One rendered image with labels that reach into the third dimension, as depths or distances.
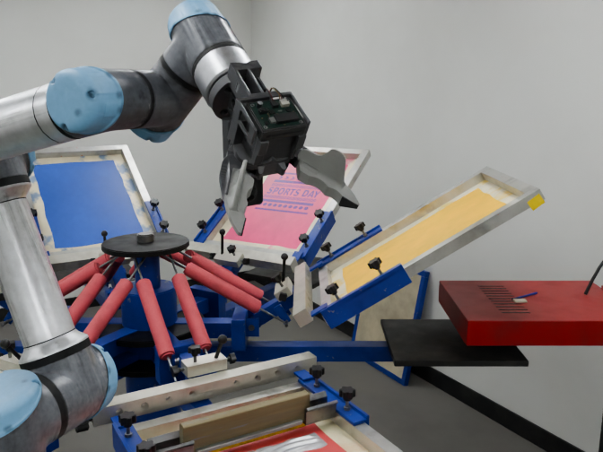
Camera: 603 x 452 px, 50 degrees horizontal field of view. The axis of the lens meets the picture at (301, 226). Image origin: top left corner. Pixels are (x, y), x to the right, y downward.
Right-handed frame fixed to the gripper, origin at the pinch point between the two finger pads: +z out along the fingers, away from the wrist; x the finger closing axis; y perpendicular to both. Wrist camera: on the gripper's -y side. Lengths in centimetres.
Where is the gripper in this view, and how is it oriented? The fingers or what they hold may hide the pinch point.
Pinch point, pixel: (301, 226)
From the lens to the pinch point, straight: 71.3
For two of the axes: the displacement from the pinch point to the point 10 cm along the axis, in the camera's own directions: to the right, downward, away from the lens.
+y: 2.5, -6.1, -7.5
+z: 4.3, 7.6, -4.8
